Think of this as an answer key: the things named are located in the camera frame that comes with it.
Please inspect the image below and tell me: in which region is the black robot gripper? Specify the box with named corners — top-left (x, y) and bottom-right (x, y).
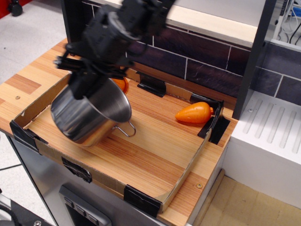
top-left (54, 21), bottom-right (135, 99)

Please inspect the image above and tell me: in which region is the stainless steel pot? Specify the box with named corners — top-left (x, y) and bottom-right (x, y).
top-left (51, 79), bottom-right (135, 146)

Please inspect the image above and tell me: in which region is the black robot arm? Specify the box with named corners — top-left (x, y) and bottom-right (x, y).
top-left (55, 0), bottom-right (174, 100)

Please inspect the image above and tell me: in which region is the orange transparent pot lid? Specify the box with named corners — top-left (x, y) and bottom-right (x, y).
top-left (112, 77), bottom-right (129, 94)

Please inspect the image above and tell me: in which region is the cardboard fence with black tape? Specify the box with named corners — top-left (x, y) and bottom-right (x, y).
top-left (9, 53), bottom-right (231, 218)

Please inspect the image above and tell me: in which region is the orange plastic toy carrot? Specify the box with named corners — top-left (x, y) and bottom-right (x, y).
top-left (175, 102), bottom-right (214, 123)

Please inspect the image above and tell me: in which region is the grey toy oven front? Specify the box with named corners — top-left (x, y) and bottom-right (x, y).
top-left (59, 186), bottom-right (112, 226)

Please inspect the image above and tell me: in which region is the light wooden shelf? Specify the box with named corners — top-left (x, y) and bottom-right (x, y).
top-left (167, 5), bottom-right (257, 48)

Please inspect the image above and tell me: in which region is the white toy sink drainboard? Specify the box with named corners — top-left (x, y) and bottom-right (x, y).
top-left (222, 92), bottom-right (301, 208)

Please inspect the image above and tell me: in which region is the dark grey left post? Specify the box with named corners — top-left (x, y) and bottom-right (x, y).
top-left (61, 0), bottom-right (102, 44)

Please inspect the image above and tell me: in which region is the dark grey vertical post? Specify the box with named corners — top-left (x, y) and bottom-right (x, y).
top-left (232, 0), bottom-right (280, 120)

